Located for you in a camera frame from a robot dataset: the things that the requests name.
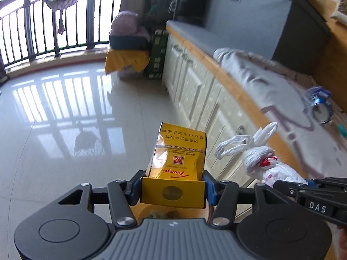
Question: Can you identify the white plastic bag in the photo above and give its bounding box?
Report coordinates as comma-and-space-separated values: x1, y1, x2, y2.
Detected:
215, 122, 307, 187

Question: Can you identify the yellow cigarette box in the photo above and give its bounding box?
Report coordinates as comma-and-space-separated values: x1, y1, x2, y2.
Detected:
141, 122, 207, 208

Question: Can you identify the blue drink can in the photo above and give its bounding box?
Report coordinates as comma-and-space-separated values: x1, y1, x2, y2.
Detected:
306, 86, 333, 124

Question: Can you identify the cartoon bear bed sheet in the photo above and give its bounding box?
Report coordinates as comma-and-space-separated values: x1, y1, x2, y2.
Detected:
213, 48, 346, 178

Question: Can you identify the white cabinet bed base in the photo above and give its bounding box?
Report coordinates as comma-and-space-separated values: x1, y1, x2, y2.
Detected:
162, 29, 307, 220

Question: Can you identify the yellow cloth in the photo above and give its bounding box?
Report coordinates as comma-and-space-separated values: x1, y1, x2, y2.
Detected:
105, 49, 150, 75

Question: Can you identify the green carton box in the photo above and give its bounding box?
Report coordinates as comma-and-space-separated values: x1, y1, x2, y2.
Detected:
145, 28, 168, 79

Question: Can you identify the grey mattress pad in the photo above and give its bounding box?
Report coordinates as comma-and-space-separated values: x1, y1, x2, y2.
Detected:
165, 19, 231, 58

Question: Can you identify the dark grey storage box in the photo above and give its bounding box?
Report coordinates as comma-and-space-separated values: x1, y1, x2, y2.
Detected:
203, 0, 331, 74

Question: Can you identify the black balcony railing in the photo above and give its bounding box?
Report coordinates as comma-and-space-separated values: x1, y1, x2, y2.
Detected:
1, 0, 121, 69

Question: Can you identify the dark drawer shelf unit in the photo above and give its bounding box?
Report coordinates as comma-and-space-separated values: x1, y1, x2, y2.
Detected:
142, 0, 207, 28

